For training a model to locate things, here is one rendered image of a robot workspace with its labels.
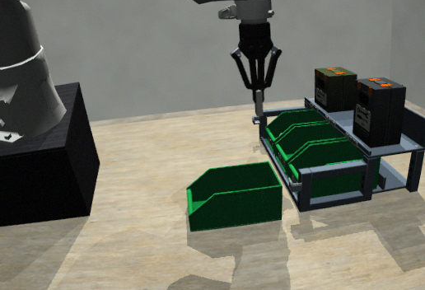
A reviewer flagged green open-front bin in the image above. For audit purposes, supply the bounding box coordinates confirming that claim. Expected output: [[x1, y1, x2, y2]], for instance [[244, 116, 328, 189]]
[[276, 123, 346, 175], [265, 110, 328, 154], [289, 140, 381, 199], [186, 161, 283, 232]]

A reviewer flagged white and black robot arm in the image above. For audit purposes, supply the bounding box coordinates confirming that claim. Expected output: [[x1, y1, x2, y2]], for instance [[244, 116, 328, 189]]
[[0, 0, 274, 147]]

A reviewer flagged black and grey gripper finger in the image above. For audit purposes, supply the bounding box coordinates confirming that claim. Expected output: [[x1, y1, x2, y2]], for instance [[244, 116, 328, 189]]
[[257, 45, 282, 116], [231, 47, 260, 116]]

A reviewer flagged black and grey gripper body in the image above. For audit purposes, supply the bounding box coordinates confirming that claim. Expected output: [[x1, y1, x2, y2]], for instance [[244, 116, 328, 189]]
[[238, 21, 273, 59]]

